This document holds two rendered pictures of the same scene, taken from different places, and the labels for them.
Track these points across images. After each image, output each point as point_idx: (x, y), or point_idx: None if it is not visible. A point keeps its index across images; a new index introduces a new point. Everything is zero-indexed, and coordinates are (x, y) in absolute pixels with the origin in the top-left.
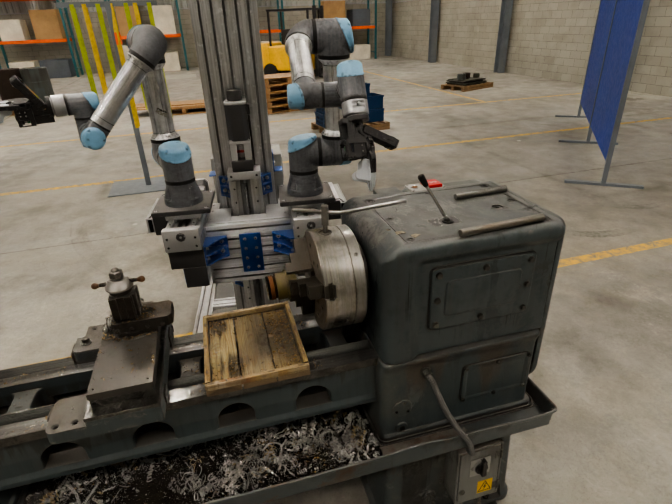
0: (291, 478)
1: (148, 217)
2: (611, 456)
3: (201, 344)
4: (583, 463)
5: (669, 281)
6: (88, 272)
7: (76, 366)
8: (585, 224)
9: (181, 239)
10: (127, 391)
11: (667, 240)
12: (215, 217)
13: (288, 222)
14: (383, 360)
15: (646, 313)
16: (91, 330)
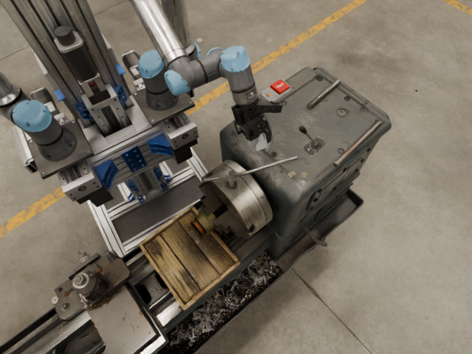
0: (238, 307)
1: (24, 162)
2: (368, 181)
3: (150, 266)
4: (355, 191)
5: (381, 31)
6: None
7: (70, 324)
8: None
9: (83, 189)
10: (141, 347)
11: None
12: (90, 144)
13: (158, 130)
14: (281, 236)
15: (371, 65)
16: (59, 292)
